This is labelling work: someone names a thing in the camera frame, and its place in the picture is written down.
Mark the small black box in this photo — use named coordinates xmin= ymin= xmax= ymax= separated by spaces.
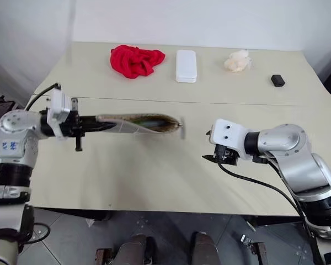
xmin=270 ymin=73 xmax=286 ymax=88

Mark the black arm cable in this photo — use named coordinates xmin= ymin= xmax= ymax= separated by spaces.
xmin=24 ymin=82 xmax=62 ymax=110
xmin=217 ymin=162 xmax=318 ymax=239

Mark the grey checked fabric pouch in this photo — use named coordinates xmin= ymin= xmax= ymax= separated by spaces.
xmin=95 ymin=112 xmax=186 ymax=139

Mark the red crumpled cloth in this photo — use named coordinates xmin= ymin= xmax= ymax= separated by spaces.
xmin=110 ymin=44 xmax=167 ymax=80

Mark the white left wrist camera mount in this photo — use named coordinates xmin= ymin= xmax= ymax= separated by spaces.
xmin=45 ymin=87 xmax=73 ymax=142

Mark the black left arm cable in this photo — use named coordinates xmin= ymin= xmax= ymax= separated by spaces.
xmin=24 ymin=82 xmax=62 ymax=110

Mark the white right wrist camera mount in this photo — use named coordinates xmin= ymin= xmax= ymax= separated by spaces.
xmin=209 ymin=118 xmax=252 ymax=161

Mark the dark rounded shape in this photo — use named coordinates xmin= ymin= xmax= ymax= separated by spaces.
xmin=114 ymin=234 xmax=156 ymax=265
xmin=191 ymin=232 xmax=220 ymax=265

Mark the white rectangular plastic box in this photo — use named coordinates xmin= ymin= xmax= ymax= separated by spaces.
xmin=175 ymin=49 xmax=197 ymax=83

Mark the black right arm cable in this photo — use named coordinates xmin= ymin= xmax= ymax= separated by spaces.
xmin=217 ymin=162 xmax=318 ymax=239

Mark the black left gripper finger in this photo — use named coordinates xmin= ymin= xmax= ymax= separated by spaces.
xmin=79 ymin=115 xmax=99 ymax=124
xmin=82 ymin=123 xmax=118 ymax=133

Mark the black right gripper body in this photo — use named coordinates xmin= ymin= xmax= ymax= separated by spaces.
xmin=213 ymin=143 xmax=240 ymax=166

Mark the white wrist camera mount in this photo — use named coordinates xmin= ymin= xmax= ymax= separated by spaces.
xmin=45 ymin=87 xmax=73 ymax=142
xmin=209 ymin=118 xmax=252 ymax=161

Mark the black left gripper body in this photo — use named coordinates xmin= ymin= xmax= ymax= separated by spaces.
xmin=59 ymin=97 xmax=86 ymax=152

